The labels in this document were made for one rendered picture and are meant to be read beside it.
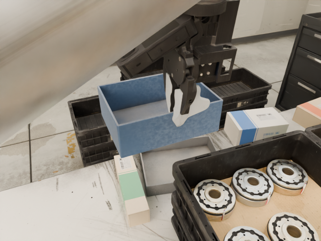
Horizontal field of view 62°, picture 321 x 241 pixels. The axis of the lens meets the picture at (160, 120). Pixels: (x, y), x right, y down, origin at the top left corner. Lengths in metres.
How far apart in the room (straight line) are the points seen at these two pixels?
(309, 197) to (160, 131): 0.47
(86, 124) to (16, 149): 0.91
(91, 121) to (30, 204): 0.75
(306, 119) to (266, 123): 0.23
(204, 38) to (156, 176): 0.62
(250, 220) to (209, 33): 0.46
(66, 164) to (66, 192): 1.14
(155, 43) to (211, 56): 0.08
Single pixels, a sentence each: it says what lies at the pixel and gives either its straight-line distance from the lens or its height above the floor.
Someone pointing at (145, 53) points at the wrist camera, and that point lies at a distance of 0.35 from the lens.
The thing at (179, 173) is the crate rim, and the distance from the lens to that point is 0.62.
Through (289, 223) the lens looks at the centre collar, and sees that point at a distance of 0.68.
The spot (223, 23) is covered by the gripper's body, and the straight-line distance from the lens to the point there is 0.39.
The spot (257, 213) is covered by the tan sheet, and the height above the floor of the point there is 0.83.
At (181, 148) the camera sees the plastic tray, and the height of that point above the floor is 0.70.
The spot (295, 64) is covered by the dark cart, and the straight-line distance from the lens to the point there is 2.31.
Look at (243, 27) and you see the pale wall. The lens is 4.18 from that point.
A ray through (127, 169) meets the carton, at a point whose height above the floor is 0.76.
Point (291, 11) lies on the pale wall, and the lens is 4.71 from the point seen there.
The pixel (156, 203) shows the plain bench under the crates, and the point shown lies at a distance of 0.86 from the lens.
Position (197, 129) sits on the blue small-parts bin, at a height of 1.08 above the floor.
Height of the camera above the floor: 1.39
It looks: 36 degrees down
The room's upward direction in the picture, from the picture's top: straight up
